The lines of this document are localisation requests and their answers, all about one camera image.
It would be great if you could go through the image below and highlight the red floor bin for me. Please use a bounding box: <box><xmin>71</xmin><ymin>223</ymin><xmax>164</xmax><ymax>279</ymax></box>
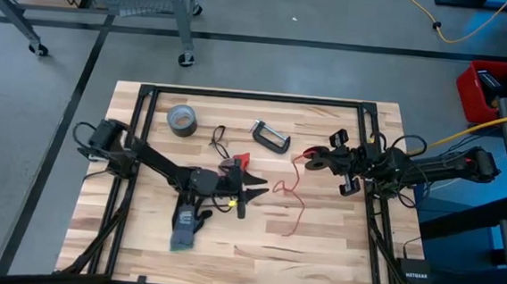
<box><xmin>453</xmin><ymin>58</ymin><xmax>507</xmax><ymax>127</ymax></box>

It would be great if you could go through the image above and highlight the red tape dispenser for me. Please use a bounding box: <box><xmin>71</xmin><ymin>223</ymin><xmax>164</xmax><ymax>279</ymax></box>
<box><xmin>217</xmin><ymin>150</ymin><xmax>253</xmax><ymax>175</ymax></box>

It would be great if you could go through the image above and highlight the black device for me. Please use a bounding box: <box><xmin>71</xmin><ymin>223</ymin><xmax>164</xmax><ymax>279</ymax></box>
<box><xmin>474</xmin><ymin>69</ymin><xmax>505</xmax><ymax>106</ymax></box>

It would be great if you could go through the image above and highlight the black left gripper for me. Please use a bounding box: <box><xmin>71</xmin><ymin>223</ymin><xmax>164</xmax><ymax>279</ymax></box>
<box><xmin>213</xmin><ymin>155</ymin><xmax>273</xmax><ymax>221</ymax></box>

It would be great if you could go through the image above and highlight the black floor stand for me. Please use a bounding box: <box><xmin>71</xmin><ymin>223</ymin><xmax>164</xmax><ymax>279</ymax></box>
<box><xmin>429</xmin><ymin>0</ymin><xmax>507</xmax><ymax>61</ymax></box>

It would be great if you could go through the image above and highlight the black cord spool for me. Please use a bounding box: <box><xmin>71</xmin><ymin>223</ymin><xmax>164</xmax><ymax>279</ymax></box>
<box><xmin>302</xmin><ymin>144</ymin><xmax>331</xmax><ymax>173</ymax></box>

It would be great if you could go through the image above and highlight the yellow floor cable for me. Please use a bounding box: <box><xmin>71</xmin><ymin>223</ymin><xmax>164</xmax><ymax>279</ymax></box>
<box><xmin>398</xmin><ymin>0</ymin><xmax>507</xmax><ymax>49</ymax></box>

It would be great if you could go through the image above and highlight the black Netgear switch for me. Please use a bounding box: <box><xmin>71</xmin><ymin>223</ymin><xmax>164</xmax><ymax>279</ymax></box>
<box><xmin>394</xmin><ymin>257</ymin><xmax>436</xmax><ymax>284</ymax></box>

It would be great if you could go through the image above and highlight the grey duct tape roll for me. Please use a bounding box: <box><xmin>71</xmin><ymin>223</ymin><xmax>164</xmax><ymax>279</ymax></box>
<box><xmin>164</xmin><ymin>103</ymin><xmax>200</xmax><ymax>139</ymax></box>

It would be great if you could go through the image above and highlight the thin black cord loop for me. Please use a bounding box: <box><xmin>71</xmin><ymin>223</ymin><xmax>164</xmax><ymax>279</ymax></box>
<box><xmin>208</xmin><ymin>124</ymin><xmax>234</xmax><ymax>160</ymax></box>

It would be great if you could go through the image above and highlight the red cord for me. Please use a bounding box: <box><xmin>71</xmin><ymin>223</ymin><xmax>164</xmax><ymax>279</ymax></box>
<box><xmin>269</xmin><ymin>144</ymin><xmax>321</xmax><ymax>240</ymax></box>

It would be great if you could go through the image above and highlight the grey work glove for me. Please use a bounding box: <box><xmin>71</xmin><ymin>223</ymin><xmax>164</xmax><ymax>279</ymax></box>
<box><xmin>168</xmin><ymin>201</ymin><xmax>214</xmax><ymax>255</ymax></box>

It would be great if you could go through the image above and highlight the black table frame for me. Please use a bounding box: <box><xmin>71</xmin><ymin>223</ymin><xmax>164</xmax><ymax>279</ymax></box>
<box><xmin>52</xmin><ymin>78</ymin><xmax>456</xmax><ymax>284</ymax></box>

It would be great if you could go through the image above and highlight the yellow-tagged black cable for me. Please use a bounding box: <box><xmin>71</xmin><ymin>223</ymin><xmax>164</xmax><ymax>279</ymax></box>
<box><xmin>192</xmin><ymin>191</ymin><xmax>238</xmax><ymax>216</ymax></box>

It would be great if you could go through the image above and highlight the black C-clamp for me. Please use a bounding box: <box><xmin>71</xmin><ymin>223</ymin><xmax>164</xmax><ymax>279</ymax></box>
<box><xmin>246</xmin><ymin>118</ymin><xmax>293</xmax><ymax>155</ymax></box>

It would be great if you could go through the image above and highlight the thick yellow hanging cable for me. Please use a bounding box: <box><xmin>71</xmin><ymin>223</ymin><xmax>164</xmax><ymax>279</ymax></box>
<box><xmin>407</xmin><ymin>99</ymin><xmax>507</xmax><ymax>162</ymax></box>

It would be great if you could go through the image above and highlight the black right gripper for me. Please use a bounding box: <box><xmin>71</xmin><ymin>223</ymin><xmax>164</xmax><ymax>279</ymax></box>
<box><xmin>316</xmin><ymin>127</ymin><xmax>371</xmax><ymax>199</ymax></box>

